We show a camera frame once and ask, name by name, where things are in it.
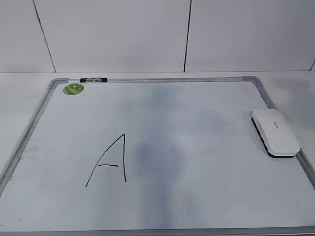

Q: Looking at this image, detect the white whiteboard eraser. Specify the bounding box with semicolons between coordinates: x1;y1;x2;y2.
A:
252;109;301;158

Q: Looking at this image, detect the silver framed whiteboard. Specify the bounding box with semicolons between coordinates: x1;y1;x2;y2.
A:
0;76;315;236

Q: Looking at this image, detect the round green magnet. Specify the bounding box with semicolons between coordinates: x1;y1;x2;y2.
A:
63;83;84;95

